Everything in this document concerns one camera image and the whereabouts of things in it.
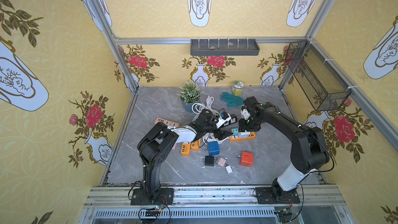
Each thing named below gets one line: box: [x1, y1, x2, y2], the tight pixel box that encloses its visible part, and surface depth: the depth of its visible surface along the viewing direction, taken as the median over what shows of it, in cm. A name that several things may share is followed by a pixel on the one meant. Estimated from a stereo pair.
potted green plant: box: [175, 80, 205, 113], surface depth 100 cm
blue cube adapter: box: [207, 141, 220, 157], surface depth 88 cm
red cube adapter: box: [239, 151, 254, 167], surface depth 82 cm
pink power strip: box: [154, 117, 180, 128], surface depth 100 cm
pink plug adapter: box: [215, 156, 227, 167], surface depth 85 cm
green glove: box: [219, 91, 245, 108], surface depth 116 cm
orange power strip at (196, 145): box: [190, 138, 202, 151], surface depth 90 cm
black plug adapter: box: [204, 155, 215, 166], surface depth 86 cm
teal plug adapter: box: [231, 128, 239, 136], surface depth 92 cm
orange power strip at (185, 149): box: [180, 141, 191, 157], surface depth 89 cm
